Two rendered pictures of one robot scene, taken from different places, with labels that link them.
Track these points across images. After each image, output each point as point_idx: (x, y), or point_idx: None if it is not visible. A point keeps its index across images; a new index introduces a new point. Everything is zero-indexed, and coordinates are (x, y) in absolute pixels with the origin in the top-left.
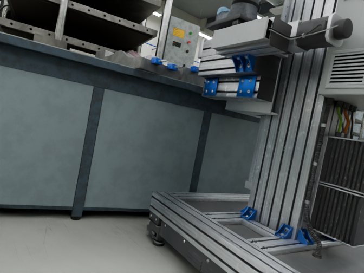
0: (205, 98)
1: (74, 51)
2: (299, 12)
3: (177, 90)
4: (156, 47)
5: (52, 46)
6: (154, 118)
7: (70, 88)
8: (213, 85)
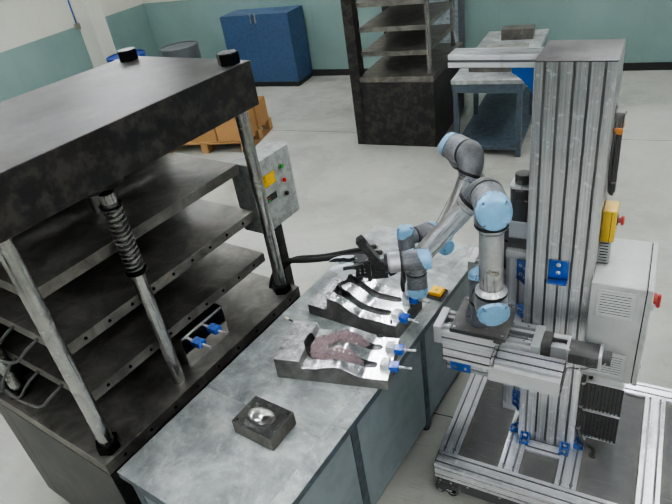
0: None
1: (341, 437)
2: (541, 293)
3: None
4: (265, 236)
5: (328, 455)
6: (391, 396)
7: (337, 457)
8: (464, 364)
